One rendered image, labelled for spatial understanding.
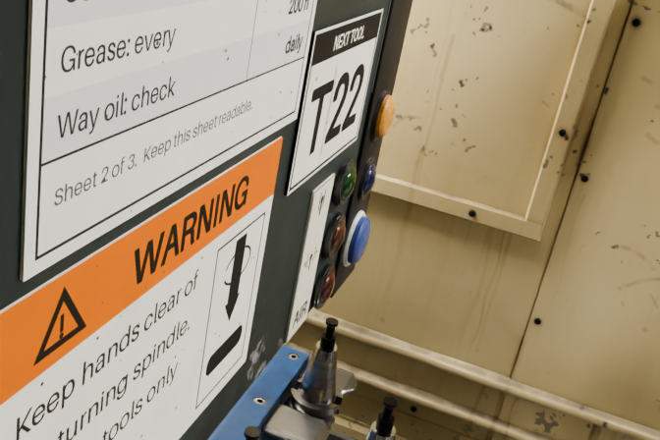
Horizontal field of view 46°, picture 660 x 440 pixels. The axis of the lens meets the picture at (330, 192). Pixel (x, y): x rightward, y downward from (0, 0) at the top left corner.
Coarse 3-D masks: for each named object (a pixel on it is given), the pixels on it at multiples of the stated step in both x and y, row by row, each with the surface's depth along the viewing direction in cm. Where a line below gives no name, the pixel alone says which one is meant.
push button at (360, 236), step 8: (360, 224) 46; (368, 224) 47; (360, 232) 46; (368, 232) 48; (352, 240) 46; (360, 240) 46; (352, 248) 46; (360, 248) 47; (352, 256) 46; (360, 256) 48
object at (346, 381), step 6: (306, 366) 99; (342, 372) 100; (348, 372) 100; (300, 378) 97; (336, 378) 98; (342, 378) 99; (348, 378) 99; (354, 378) 99; (336, 384) 97; (342, 384) 97; (348, 384) 98; (354, 384) 98; (342, 390) 96; (348, 390) 97; (354, 390) 97
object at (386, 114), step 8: (392, 96) 44; (384, 104) 43; (392, 104) 44; (384, 112) 43; (392, 112) 44; (384, 120) 43; (392, 120) 45; (376, 128) 44; (384, 128) 44; (376, 136) 44
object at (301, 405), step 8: (296, 384) 95; (296, 392) 93; (336, 392) 94; (296, 400) 91; (304, 400) 92; (336, 400) 94; (296, 408) 92; (304, 408) 91; (312, 408) 91; (320, 408) 91; (328, 408) 91; (336, 408) 92; (320, 416) 92; (328, 416) 92; (328, 424) 92
